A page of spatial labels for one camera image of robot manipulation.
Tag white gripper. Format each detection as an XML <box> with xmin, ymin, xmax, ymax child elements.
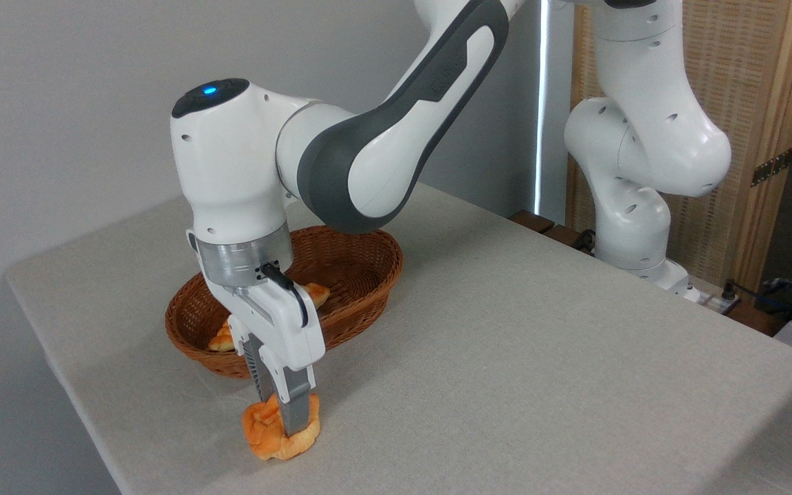
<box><xmin>213</xmin><ymin>272</ymin><xmax>327</xmax><ymax>439</ymax></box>

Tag round orange bread bun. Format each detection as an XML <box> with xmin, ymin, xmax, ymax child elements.
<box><xmin>242</xmin><ymin>393</ymin><xmax>321</xmax><ymax>461</ymax></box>

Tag long braided bread loaf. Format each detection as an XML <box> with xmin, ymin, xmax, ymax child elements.
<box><xmin>208</xmin><ymin>283</ymin><xmax>331</xmax><ymax>353</ymax></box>

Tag brown oval wicker basket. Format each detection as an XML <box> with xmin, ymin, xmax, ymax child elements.
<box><xmin>165</xmin><ymin>225</ymin><xmax>404</xmax><ymax>379</ymax></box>

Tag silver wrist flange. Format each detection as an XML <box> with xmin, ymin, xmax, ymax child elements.
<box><xmin>186</xmin><ymin>223</ymin><xmax>294</xmax><ymax>288</ymax></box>

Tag grey tablecloth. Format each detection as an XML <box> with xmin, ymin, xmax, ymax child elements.
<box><xmin>4</xmin><ymin>182</ymin><xmax>792</xmax><ymax>495</ymax></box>

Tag metal screen hinge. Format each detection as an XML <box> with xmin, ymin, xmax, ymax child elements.
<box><xmin>751</xmin><ymin>147</ymin><xmax>792</xmax><ymax>188</ymax></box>

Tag wooden rattan screen panel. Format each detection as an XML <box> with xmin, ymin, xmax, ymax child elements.
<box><xmin>566</xmin><ymin>0</ymin><xmax>792</xmax><ymax>296</ymax></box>

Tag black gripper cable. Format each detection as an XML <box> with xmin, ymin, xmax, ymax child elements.
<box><xmin>261</xmin><ymin>263</ymin><xmax>310</xmax><ymax>329</ymax></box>

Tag black power cable with plug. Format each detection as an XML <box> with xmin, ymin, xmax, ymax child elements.
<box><xmin>720</xmin><ymin>278</ymin><xmax>782</xmax><ymax>307</ymax></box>

